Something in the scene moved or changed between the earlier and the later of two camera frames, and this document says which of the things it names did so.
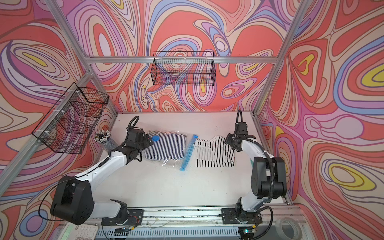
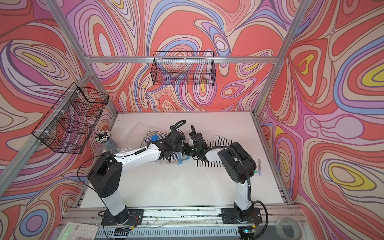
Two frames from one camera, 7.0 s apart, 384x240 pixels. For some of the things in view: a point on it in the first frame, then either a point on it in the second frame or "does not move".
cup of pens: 104,137 does not move
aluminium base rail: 218,222 does not move
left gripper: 147,140 -> 180,147
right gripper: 228,141 -> 187,145
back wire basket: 186,68 does not move
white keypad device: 73,231 does not move
